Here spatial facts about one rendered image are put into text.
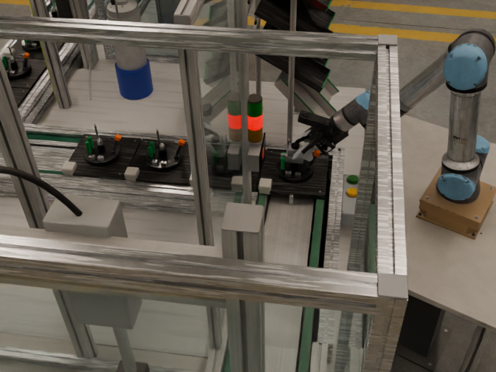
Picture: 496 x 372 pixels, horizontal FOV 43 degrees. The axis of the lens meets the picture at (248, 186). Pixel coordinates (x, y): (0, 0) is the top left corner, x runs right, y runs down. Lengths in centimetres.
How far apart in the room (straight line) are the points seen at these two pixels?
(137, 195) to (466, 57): 122
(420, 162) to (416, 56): 246
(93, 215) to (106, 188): 123
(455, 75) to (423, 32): 343
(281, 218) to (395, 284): 158
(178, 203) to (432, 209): 91
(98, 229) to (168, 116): 174
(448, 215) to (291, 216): 55
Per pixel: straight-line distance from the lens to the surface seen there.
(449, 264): 224
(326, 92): 266
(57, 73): 287
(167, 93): 296
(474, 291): 219
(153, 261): 69
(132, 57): 284
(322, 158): 239
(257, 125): 194
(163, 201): 231
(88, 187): 238
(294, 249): 212
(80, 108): 295
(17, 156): 140
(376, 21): 542
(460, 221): 230
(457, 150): 206
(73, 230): 113
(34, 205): 149
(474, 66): 188
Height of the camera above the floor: 250
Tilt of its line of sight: 43 degrees down
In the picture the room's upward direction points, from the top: 2 degrees counter-clockwise
